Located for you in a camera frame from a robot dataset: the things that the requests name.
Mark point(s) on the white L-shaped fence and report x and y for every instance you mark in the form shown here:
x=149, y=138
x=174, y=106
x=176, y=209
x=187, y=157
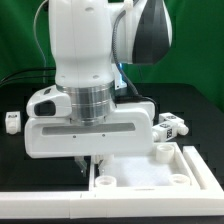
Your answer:
x=106, y=203

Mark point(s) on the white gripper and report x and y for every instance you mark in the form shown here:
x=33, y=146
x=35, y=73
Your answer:
x=125, y=131

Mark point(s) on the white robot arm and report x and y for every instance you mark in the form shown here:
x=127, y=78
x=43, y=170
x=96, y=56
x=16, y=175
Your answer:
x=80, y=115

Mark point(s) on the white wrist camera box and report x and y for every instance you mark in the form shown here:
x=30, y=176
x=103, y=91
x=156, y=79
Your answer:
x=49, y=102

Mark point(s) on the white square table top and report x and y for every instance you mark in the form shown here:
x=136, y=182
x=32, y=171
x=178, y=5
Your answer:
x=164, y=168

